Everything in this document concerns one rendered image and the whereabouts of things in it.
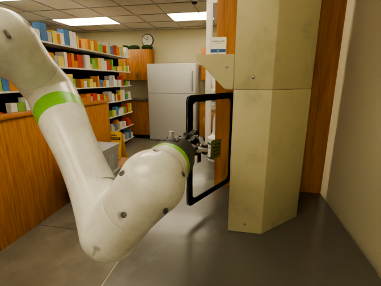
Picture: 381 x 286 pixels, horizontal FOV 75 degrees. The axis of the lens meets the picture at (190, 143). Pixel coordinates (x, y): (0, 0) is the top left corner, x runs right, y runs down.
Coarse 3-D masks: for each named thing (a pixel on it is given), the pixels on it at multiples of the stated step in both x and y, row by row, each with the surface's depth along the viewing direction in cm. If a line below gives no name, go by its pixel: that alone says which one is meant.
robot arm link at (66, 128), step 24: (48, 120) 55; (72, 120) 55; (48, 144) 54; (72, 144) 51; (96, 144) 54; (72, 168) 48; (96, 168) 48; (72, 192) 46; (96, 192) 44; (96, 216) 40; (96, 240) 40; (120, 240) 39
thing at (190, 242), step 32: (224, 192) 113; (160, 224) 88; (192, 224) 88; (224, 224) 88; (288, 224) 88; (320, 224) 88; (128, 256) 72; (160, 256) 72; (192, 256) 72; (224, 256) 72; (256, 256) 72; (288, 256) 72; (320, 256) 72; (352, 256) 72
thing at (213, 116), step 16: (208, 112) 91; (224, 112) 99; (208, 128) 92; (224, 128) 101; (208, 144) 94; (224, 144) 103; (208, 160) 96; (224, 160) 105; (208, 176) 97; (224, 176) 108
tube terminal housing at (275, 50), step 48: (240, 0) 67; (288, 0) 67; (240, 48) 70; (288, 48) 71; (240, 96) 73; (288, 96) 76; (240, 144) 76; (288, 144) 81; (240, 192) 80; (288, 192) 87
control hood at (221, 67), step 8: (200, 56) 72; (208, 56) 72; (216, 56) 72; (224, 56) 71; (232, 56) 71; (208, 64) 73; (216, 64) 72; (224, 64) 72; (232, 64) 71; (216, 72) 73; (224, 72) 72; (232, 72) 72; (224, 80) 73; (232, 80) 72; (224, 88) 74; (232, 88) 73
